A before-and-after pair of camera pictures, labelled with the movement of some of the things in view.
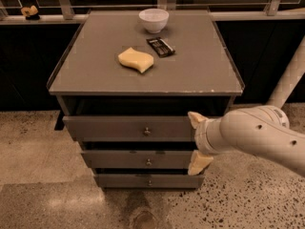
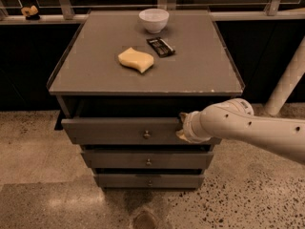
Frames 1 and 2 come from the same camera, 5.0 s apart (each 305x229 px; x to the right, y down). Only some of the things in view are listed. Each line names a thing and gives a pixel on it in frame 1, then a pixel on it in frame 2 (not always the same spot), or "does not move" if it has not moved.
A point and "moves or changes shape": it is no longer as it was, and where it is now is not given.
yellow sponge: [133, 58] does not move
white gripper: [201, 137] -> [189, 128]
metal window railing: [69, 4] does not move
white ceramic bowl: [153, 19] does not move
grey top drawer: [131, 128] moves or changes shape
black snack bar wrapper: [162, 49] does not move
